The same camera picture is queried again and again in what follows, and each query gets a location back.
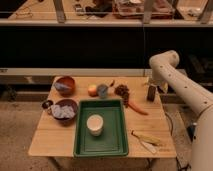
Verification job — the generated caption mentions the black rectangular eraser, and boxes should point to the black rectangular eraser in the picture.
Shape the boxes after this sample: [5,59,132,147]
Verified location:
[147,85,156,101]

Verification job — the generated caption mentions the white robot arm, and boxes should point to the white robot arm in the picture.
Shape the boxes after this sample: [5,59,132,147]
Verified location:
[149,50,213,171]

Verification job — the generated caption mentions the blue grey cup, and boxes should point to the blue grey cup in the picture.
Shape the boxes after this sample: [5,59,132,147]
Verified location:
[97,84,108,99]

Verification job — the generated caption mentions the white paper cup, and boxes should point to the white paper cup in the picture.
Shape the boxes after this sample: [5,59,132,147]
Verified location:
[86,114,104,136]

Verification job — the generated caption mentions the small metal cup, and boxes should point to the small metal cup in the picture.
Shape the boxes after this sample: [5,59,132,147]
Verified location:
[42,100,53,114]

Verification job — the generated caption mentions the orange carrot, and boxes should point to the orange carrot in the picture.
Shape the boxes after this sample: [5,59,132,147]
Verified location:
[128,101,148,115]

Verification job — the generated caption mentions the dark grape bunch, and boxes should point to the dark grape bunch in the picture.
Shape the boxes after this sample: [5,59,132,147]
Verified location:
[114,84,129,107]

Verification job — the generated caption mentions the black foot pedal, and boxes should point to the black foot pedal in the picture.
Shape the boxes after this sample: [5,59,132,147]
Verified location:
[187,123,196,141]

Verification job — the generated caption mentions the red yellow apple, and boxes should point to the red yellow apple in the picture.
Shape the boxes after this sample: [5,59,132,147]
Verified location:
[88,84,97,97]

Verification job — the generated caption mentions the green plastic tray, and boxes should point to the green plastic tray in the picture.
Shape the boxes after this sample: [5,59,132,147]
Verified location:
[73,99,129,157]

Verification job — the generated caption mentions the clear container on shelf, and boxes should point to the clear container on shelf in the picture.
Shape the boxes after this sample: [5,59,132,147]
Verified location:
[112,0,174,18]

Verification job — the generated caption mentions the red bowl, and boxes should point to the red bowl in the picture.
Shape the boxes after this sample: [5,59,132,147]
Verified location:
[53,76,75,96]

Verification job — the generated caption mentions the dark bowl with cloth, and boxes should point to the dark bowl with cloth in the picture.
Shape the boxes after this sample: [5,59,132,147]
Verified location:
[50,99,78,126]

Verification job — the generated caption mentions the wooden table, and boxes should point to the wooden table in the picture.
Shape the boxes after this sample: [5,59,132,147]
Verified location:
[27,76,178,171]

